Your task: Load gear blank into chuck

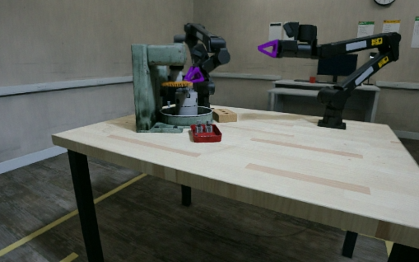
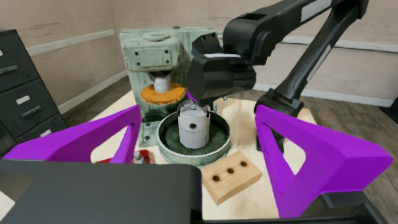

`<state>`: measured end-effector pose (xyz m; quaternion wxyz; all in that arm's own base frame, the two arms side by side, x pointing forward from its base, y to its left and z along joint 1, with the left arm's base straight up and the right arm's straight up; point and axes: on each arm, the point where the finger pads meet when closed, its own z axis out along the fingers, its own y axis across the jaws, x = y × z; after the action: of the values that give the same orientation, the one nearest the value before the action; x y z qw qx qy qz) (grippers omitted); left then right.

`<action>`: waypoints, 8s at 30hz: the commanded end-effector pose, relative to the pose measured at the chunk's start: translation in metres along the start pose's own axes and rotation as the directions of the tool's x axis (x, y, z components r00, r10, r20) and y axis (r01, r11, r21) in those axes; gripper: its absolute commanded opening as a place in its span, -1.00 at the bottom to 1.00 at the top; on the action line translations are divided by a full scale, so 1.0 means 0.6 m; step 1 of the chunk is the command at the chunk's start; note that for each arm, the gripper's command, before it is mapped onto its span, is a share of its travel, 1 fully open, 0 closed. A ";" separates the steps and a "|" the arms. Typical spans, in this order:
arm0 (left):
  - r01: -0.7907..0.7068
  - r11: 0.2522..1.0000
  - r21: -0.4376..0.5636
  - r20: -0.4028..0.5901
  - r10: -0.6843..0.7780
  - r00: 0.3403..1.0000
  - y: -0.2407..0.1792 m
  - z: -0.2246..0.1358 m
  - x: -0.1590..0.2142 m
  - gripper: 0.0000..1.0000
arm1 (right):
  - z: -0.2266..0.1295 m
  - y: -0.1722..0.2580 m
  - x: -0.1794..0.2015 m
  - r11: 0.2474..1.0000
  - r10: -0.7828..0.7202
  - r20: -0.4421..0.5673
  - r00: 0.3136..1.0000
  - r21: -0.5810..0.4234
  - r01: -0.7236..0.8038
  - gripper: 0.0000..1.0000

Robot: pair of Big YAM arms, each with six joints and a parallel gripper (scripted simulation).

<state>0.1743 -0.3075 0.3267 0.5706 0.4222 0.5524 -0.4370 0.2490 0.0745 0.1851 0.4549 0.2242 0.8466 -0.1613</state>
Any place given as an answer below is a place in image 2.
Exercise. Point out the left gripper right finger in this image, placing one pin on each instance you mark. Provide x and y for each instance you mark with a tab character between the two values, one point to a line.
334	161

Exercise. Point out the red rectangular tray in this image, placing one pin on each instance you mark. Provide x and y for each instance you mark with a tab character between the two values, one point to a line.
144	152

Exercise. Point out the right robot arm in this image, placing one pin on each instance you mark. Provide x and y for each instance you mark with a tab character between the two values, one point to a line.
218	74

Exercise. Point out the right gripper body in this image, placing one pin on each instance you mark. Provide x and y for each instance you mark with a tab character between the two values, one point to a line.
206	101

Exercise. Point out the wooden block with three holes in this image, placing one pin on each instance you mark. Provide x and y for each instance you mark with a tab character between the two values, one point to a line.
229	185

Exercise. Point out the orange toothed gear disc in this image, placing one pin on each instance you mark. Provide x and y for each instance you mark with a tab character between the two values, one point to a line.
165	92

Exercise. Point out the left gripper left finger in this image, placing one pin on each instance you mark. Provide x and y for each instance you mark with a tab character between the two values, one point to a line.
76	144

